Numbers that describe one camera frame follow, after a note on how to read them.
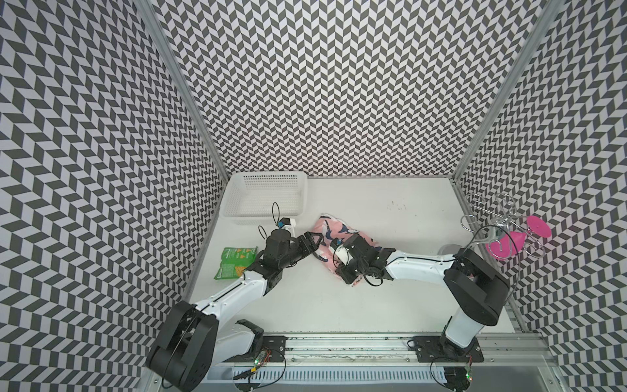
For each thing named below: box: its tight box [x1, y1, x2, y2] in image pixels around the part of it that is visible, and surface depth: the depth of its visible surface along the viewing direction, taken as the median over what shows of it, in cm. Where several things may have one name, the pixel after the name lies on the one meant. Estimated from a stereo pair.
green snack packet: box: [213, 245, 258, 281], surface depth 91 cm
